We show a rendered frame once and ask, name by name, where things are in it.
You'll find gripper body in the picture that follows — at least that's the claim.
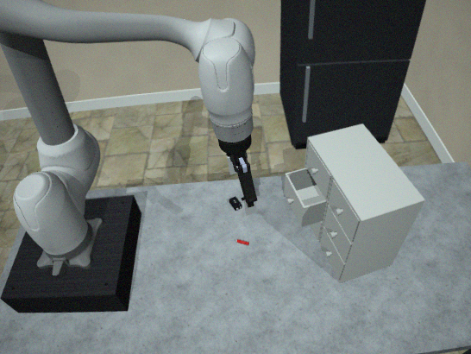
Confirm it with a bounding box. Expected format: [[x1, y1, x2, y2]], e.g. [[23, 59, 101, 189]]
[[218, 134, 252, 166]]

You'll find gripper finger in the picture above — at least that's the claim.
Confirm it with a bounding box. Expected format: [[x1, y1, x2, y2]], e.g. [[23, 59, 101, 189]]
[[229, 152, 257, 215], [226, 153, 236, 174]]

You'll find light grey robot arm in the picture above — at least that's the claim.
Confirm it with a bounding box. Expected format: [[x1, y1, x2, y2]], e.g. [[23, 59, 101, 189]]
[[0, 0, 255, 279]]

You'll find small grey chest of drawers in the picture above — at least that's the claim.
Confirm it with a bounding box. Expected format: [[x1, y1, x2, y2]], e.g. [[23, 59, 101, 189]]
[[305, 124, 425, 283]]

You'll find black nine-volt battery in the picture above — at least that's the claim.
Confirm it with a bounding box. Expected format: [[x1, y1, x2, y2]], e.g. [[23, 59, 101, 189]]
[[229, 197, 242, 211]]

